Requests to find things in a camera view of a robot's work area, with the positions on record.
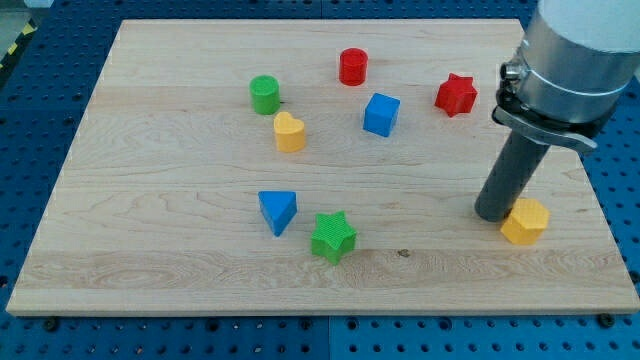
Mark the green star block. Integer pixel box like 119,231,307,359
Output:
311,210,357,266

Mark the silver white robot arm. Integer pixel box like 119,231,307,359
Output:
493,0,639,153

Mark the red star block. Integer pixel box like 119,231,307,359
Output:
434,73,478,117

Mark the yellow hexagon block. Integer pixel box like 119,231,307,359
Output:
500,198,550,245

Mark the blue triangle block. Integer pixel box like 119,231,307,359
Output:
258,191,298,237

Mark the yellow heart block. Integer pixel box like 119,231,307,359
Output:
273,112,306,153

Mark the blue cube block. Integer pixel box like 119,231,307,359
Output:
363,93,401,137

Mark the light wooden board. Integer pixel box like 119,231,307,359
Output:
7,20,639,316

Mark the green cylinder block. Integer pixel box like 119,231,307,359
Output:
249,75,280,115

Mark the red cylinder block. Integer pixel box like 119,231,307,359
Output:
338,48,368,86

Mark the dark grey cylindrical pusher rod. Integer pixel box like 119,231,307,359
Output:
474,131,549,222

